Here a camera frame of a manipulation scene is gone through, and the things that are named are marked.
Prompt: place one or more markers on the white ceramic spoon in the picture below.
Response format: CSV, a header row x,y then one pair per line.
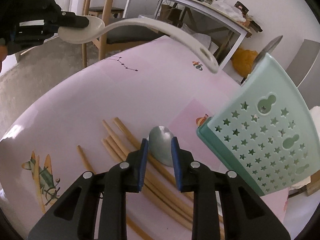
x,y
96,28

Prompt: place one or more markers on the metal spoon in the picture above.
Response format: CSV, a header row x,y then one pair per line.
x,y
159,139
266,50

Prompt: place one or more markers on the mint green utensil basket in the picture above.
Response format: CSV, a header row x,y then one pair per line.
x,y
266,133

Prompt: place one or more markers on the person left hand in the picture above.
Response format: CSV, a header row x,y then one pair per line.
x,y
3,55

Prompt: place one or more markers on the yellow bag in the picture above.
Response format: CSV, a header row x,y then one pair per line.
x,y
242,61

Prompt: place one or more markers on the grey refrigerator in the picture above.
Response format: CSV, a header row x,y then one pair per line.
x,y
304,71

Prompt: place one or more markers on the white frame side table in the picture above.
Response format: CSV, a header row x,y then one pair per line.
x,y
203,18

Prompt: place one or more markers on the wooden chair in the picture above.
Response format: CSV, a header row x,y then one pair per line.
x,y
110,20

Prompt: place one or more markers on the white plastic bag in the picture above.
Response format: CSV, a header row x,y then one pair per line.
x,y
230,11

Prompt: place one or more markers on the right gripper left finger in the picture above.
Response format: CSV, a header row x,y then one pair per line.
x,y
125,177

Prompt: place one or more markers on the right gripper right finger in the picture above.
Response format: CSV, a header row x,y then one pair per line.
x,y
193,176

